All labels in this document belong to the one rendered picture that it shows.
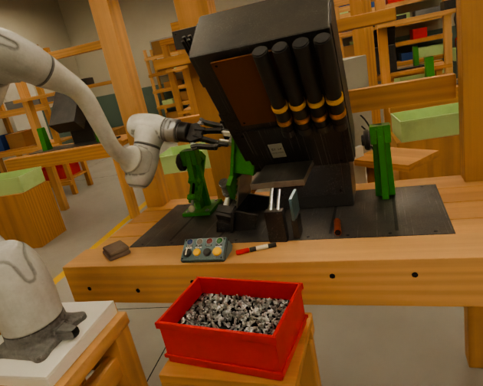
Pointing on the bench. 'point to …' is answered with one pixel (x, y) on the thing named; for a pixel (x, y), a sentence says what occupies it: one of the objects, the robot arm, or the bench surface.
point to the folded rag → (116, 250)
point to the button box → (207, 247)
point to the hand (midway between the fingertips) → (230, 138)
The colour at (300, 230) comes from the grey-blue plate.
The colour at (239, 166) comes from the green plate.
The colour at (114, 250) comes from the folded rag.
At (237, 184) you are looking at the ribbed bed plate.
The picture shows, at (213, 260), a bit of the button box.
